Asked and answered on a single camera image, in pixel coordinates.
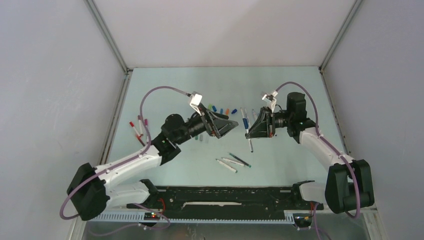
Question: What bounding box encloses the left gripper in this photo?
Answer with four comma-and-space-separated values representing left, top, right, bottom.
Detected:
175, 103, 238, 145

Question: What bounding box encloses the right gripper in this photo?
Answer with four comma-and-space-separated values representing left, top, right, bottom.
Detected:
245, 106, 293, 139

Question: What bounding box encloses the red pen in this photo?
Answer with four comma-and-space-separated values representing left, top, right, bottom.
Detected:
129, 121, 145, 147

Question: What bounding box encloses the large blue marker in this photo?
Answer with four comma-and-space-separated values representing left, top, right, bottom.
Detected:
252, 109, 258, 121

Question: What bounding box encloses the navy blue cap pen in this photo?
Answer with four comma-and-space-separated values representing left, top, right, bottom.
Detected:
240, 107, 254, 153

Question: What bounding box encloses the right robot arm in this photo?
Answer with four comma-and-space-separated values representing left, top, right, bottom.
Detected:
245, 91, 375, 214

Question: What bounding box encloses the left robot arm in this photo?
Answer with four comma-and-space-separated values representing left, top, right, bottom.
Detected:
66, 108, 239, 221

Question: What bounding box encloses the maroon pen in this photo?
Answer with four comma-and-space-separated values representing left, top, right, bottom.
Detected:
137, 115, 144, 137

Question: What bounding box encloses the right controller board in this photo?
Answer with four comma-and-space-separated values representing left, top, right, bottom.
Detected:
294, 216, 312, 223

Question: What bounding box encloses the controller board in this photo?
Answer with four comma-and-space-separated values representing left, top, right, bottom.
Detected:
143, 212, 162, 221
294, 216, 312, 223

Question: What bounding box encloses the left controller board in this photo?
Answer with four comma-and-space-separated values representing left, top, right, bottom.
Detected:
143, 212, 162, 221

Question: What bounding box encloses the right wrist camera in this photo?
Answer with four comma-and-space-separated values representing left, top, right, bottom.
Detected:
261, 90, 278, 113

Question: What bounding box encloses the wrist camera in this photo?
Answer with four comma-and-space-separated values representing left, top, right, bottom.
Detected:
261, 90, 278, 113
189, 91, 203, 115

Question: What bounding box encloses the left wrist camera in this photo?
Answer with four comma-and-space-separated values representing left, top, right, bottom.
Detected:
189, 91, 203, 115

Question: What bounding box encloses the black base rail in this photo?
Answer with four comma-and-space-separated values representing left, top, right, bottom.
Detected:
141, 186, 314, 220

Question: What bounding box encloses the white cable duct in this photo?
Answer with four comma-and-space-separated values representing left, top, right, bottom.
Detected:
89, 211, 295, 225

